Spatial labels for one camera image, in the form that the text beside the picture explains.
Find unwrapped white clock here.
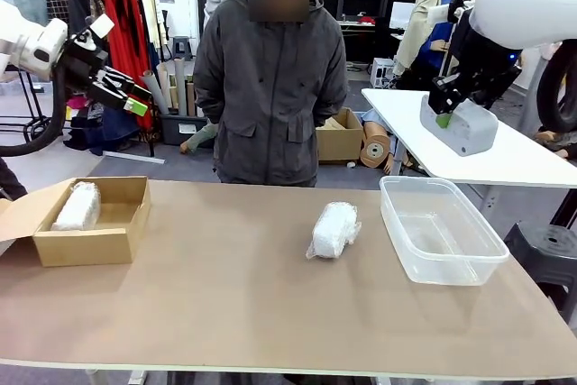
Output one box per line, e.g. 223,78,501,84
419,92,499,157

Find red dress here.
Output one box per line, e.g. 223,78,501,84
99,0,154,130

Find black left arm hose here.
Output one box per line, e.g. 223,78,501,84
0,60,67,159

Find grey paper tube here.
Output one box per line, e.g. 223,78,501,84
174,58,188,116
140,69,170,115

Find metal bar on floor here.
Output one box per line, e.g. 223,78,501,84
103,150,167,165

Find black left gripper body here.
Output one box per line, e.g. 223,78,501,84
60,32,109,88

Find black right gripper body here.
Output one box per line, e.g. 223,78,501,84
450,10,524,97

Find brown paper roll spool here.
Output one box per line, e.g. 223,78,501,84
359,121,392,173

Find white computer case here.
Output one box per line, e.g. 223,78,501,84
370,58,396,88

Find small grey stool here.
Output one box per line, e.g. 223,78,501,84
171,35,194,61

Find person in grey jacket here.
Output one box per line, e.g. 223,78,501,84
193,0,348,188

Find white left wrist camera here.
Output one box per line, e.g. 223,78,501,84
83,14,114,42

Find lying mannequin green sleeve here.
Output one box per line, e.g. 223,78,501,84
179,118,222,155

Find clear plastic container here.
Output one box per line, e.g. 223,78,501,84
379,175,510,287

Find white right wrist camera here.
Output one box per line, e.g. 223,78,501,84
426,0,465,26

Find dark grey storage bin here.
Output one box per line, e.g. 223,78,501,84
158,112,213,146

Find black plastic stool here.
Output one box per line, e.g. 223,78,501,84
502,221,577,314

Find open cardboard box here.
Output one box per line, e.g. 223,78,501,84
0,176,152,268

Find white monitor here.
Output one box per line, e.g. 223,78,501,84
389,1,416,30

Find loosely bubble-wrapped clock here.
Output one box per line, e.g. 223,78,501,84
306,202,362,261

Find cardboard box on floor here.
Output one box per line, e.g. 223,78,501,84
315,106,365,165

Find white table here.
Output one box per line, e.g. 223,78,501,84
361,87,577,206

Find long bubble-wrapped clock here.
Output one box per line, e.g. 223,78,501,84
50,180,102,233

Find mannequin beige coat blue shirt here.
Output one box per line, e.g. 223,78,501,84
394,0,470,80

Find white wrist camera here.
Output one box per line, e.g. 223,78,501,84
426,0,465,26
83,14,114,42

